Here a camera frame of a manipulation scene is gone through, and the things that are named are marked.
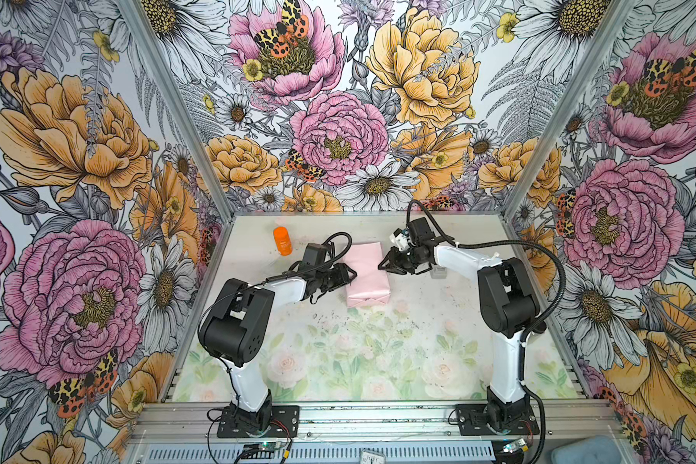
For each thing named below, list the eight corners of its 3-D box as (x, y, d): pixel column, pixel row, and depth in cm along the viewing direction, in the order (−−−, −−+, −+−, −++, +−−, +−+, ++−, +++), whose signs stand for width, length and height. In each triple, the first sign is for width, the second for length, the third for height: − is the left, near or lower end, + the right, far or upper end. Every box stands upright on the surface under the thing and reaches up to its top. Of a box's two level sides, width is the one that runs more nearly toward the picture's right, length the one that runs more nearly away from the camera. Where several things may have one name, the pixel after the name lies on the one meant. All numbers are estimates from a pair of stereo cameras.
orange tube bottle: (277, 255, 110) (272, 239, 103) (280, 243, 114) (275, 226, 107) (291, 255, 110) (286, 239, 103) (293, 243, 114) (289, 226, 107)
